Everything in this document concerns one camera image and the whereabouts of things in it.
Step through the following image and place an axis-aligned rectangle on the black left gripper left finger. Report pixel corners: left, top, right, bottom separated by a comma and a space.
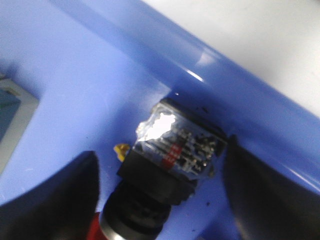
0, 151, 100, 240

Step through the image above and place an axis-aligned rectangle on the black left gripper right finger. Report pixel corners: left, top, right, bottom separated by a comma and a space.
223, 135, 320, 240

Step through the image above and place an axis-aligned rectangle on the red emergency stop button switch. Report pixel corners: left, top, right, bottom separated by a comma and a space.
87, 98, 227, 240

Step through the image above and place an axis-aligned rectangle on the white circuit breaker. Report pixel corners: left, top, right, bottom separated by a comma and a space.
0, 74, 39, 172

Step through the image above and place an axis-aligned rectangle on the blue plastic tray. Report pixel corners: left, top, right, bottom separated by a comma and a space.
0, 0, 320, 240

